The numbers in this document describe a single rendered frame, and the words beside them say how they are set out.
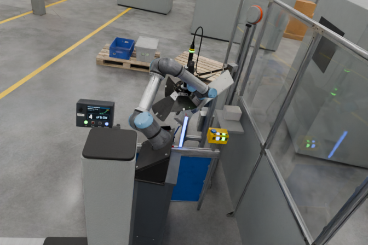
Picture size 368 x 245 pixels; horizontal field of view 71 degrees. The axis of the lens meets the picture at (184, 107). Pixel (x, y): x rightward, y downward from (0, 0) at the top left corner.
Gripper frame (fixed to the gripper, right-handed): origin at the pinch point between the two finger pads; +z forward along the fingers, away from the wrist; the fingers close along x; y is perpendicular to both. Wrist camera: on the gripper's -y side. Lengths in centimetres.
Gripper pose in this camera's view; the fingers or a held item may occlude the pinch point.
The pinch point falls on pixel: (188, 64)
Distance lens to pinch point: 224.8
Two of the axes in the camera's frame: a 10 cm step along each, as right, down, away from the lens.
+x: 9.9, 0.9, 1.5
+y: -1.6, 8.2, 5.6
